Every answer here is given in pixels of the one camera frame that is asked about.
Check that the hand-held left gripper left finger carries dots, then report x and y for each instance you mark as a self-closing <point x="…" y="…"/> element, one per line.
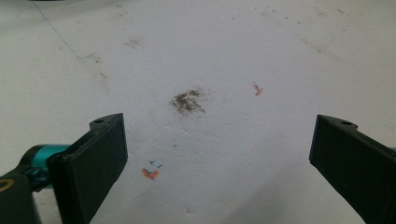
<point x="90" y="168"/>

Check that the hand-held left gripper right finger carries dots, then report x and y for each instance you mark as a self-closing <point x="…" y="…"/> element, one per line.
<point x="351" y="158"/>

